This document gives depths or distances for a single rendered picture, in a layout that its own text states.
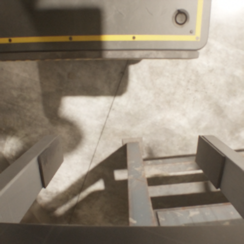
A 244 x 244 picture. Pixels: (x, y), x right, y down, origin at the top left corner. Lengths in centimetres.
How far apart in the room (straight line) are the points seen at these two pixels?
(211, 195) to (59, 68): 83
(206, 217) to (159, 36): 50
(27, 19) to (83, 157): 64
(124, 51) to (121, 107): 38
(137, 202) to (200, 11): 51
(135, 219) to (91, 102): 54
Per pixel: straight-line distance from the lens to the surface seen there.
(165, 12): 51
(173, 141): 90
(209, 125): 93
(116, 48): 48
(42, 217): 118
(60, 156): 16
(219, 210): 61
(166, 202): 78
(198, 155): 17
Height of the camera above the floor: 80
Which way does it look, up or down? 73 degrees down
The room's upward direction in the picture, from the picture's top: 177 degrees counter-clockwise
